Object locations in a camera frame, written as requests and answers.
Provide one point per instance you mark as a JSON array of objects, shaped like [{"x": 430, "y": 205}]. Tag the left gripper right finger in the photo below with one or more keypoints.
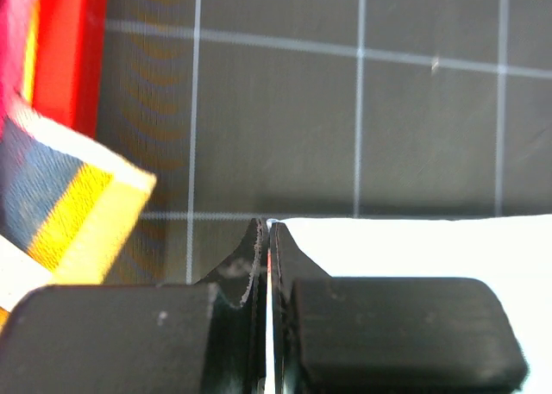
[{"x": 386, "y": 335}]

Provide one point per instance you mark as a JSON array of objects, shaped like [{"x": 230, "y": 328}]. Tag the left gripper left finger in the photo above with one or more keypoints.
[{"x": 208, "y": 337}]

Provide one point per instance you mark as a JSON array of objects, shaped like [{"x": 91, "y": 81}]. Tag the pastel patterned towel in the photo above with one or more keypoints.
[{"x": 512, "y": 255}]

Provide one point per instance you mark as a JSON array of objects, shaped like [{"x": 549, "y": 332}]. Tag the pink towel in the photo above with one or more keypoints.
[{"x": 15, "y": 16}]

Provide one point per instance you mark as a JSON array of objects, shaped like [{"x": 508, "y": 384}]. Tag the yellow patterned towel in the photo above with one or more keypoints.
[{"x": 68, "y": 204}]

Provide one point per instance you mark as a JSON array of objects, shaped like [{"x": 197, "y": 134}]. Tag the black grid mat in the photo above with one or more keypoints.
[{"x": 351, "y": 108}]

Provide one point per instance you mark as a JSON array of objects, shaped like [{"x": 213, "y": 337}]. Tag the red plastic bin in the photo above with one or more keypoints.
[{"x": 69, "y": 62}]

